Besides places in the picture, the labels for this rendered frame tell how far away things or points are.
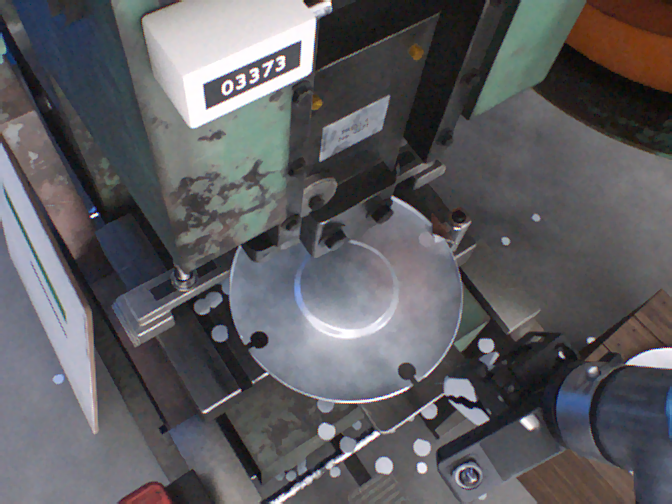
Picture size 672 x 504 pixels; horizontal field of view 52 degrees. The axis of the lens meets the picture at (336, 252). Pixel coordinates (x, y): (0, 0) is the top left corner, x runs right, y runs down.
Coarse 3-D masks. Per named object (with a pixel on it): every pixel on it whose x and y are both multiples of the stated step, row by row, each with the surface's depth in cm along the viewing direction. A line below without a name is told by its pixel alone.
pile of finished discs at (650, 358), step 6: (666, 348) 133; (642, 354) 132; (648, 354) 133; (654, 354) 133; (660, 354) 133; (666, 354) 133; (630, 360) 131; (636, 360) 132; (642, 360) 132; (648, 360) 132; (654, 360) 132; (660, 360) 132; (666, 360) 132; (654, 366) 132; (660, 366) 132; (666, 366) 132
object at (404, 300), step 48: (384, 240) 89; (240, 288) 85; (288, 288) 85; (336, 288) 85; (384, 288) 86; (432, 288) 87; (240, 336) 82; (288, 336) 83; (336, 336) 83; (384, 336) 84; (432, 336) 84; (288, 384) 80; (336, 384) 81; (384, 384) 81
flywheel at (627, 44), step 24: (600, 0) 75; (624, 0) 74; (648, 0) 72; (576, 24) 78; (600, 24) 75; (624, 24) 73; (648, 24) 71; (576, 48) 80; (600, 48) 77; (624, 48) 74; (648, 48) 72; (624, 72) 76; (648, 72) 73
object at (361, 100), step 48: (336, 0) 53; (384, 0) 55; (432, 0) 55; (336, 48) 52; (384, 48) 54; (336, 96) 56; (384, 96) 61; (336, 144) 62; (384, 144) 69; (336, 192) 70; (384, 192) 71; (336, 240) 71
